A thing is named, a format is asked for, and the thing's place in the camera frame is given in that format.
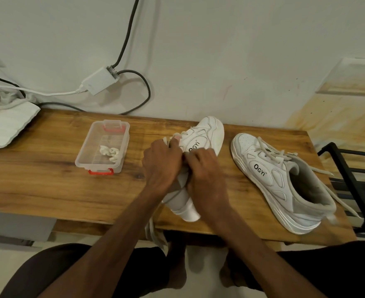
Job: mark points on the person's right hand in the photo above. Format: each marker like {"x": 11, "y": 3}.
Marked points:
{"x": 207, "y": 179}

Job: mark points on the person's left hand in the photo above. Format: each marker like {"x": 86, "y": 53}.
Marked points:
{"x": 160, "y": 164}

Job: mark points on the person's left fingers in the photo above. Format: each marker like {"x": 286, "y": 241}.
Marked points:
{"x": 174, "y": 144}

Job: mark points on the person's right fingers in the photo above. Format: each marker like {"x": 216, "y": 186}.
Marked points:
{"x": 201, "y": 155}

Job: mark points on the white sneaker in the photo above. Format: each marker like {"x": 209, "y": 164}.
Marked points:
{"x": 278, "y": 183}
{"x": 205, "y": 136}

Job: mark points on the person's left forearm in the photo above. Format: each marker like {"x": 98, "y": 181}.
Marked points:
{"x": 114, "y": 245}

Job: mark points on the person's right forearm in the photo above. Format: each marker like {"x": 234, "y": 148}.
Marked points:
{"x": 254, "y": 254}

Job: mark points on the crumpled white tissue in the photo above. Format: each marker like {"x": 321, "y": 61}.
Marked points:
{"x": 110, "y": 152}

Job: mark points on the clear plastic box red latches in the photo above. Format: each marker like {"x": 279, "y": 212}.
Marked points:
{"x": 103, "y": 148}

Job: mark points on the white shoelace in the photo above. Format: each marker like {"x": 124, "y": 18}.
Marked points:
{"x": 154, "y": 232}
{"x": 275, "y": 153}

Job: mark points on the white power adapter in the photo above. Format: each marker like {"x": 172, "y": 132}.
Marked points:
{"x": 99, "y": 80}

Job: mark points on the person's left foot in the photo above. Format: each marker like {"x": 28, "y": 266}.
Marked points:
{"x": 178, "y": 263}

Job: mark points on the person's foot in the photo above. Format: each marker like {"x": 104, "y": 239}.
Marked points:
{"x": 178, "y": 263}
{"x": 232, "y": 270}

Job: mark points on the person's right foot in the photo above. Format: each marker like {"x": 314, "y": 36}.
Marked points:
{"x": 232, "y": 270}

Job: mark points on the black metal rack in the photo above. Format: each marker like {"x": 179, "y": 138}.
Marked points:
{"x": 353, "y": 186}

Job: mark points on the white ribbed tray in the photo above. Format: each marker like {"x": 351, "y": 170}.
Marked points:
{"x": 7, "y": 124}

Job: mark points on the white crumpled cloth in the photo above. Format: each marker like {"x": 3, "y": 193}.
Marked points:
{"x": 0, "y": 99}

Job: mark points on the person's right leg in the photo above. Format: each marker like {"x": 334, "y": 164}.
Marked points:
{"x": 341, "y": 270}

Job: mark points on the person's leg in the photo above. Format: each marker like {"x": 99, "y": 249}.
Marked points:
{"x": 45, "y": 273}
{"x": 341, "y": 270}

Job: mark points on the person's left leg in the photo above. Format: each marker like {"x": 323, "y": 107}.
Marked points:
{"x": 45, "y": 273}

